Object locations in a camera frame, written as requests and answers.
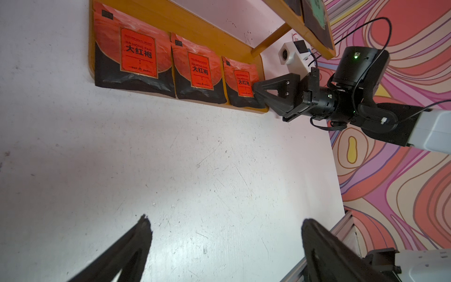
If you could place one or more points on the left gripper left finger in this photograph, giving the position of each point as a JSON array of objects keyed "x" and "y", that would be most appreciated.
[{"x": 126, "y": 258}]

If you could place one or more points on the red tea bag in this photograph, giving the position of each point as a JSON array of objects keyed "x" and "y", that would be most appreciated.
[
  {"x": 198, "y": 72},
  {"x": 239, "y": 80},
  {"x": 131, "y": 54}
]

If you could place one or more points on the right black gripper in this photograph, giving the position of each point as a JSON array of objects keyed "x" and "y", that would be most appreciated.
[{"x": 290, "y": 97}]

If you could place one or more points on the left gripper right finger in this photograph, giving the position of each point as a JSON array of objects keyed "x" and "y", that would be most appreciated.
[{"x": 330, "y": 260}]

